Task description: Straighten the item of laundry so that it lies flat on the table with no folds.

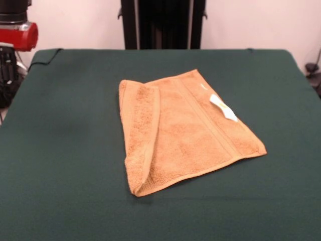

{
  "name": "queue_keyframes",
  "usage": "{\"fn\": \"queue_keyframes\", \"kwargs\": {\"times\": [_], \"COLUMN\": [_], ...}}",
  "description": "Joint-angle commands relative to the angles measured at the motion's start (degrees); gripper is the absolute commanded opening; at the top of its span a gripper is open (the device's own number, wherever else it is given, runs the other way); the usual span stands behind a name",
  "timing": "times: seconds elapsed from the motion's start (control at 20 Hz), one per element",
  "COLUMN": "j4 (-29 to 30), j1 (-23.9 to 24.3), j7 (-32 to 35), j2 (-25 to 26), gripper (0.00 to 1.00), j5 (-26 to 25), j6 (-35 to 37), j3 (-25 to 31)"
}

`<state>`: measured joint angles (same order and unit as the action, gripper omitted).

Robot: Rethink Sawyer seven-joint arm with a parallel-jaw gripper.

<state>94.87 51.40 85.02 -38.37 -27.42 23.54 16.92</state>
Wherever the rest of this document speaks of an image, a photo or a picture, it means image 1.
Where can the black plug adapter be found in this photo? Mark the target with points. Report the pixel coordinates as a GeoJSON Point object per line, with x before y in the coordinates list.
{"type": "Point", "coordinates": [311, 67]}

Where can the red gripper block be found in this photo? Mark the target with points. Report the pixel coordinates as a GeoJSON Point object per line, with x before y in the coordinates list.
{"type": "Point", "coordinates": [20, 37]}

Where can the tan terry towel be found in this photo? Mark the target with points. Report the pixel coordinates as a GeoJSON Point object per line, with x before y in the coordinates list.
{"type": "Point", "coordinates": [180, 135]}

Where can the dark green tablecloth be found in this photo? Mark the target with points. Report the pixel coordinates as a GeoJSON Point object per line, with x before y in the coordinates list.
{"type": "Point", "coordinates": [75, 175]}

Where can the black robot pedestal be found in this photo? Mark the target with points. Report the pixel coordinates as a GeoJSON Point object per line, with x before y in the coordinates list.
{"type": "Point", "coordinates": [163, 25]}

